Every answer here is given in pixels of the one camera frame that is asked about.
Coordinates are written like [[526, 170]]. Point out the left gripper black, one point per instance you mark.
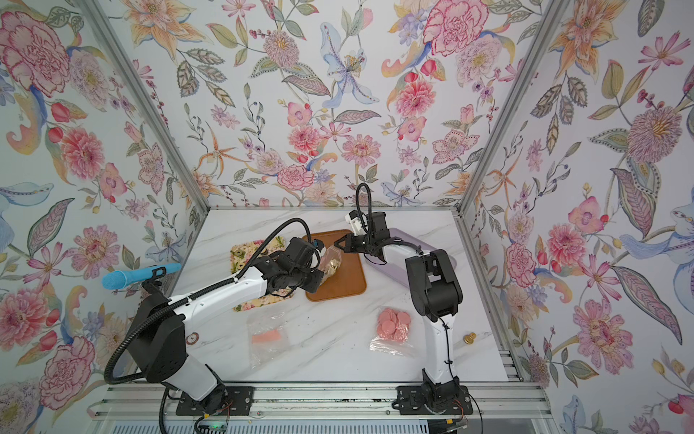
[[318, 276]]

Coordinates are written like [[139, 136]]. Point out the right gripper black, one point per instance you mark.
[[351, 243]]

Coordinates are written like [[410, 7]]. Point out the ziploc bag beige cookies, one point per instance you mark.
[[330, 263]]

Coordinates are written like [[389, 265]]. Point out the ziploc bag round cookies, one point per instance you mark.
[[267, 338]]

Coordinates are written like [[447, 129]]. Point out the ziploc bag pink cookies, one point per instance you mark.
[[392, 333]]

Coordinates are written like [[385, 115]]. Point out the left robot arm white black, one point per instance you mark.
[[157, 346]]

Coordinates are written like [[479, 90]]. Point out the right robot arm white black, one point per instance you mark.
[[435, 292]]

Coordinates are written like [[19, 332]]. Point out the lilac plastic tray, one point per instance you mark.
[[396, 269]]

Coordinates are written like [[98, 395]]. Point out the floral yellow tray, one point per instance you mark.
[[240, 255]]

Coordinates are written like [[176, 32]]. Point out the stray cookie near microphone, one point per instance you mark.
[[192, 338]]

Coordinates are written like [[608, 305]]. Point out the black microphone stand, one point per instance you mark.
[[153, 286]]

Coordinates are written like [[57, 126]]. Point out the stray round cookie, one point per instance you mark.
[[469, 339]]

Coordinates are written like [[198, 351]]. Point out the blue microphone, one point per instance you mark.
[[118, 280]]

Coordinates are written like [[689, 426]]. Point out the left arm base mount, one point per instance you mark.
[[222, 401]]

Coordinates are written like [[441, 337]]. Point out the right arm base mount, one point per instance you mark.
[[451, 398]]

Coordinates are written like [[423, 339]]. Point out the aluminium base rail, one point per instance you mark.
[[332, 401]]

